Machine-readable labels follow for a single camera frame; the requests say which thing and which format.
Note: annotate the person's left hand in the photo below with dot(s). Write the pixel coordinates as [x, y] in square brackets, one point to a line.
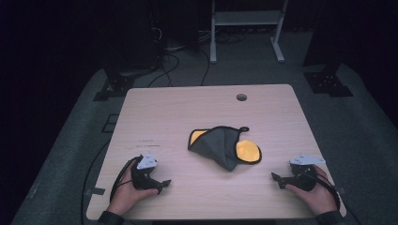
[125, 197]

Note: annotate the black stand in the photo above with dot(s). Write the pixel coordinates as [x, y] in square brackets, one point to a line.
[328, 82]
[120, 82]

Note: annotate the person's right hand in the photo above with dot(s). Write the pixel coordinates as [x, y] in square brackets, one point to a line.
[320, 197]

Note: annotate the dark floor plate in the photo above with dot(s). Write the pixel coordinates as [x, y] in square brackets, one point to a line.
[110, 122]

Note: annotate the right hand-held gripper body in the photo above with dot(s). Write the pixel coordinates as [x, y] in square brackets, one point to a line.
[303, 179]

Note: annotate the white metal stand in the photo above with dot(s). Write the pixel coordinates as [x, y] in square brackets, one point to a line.
[247, 18]

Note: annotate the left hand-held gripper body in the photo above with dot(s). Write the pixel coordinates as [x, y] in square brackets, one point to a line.
[142, 179]

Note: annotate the grey and yellow cloth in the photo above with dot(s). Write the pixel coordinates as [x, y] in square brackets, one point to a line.
[219, 145]

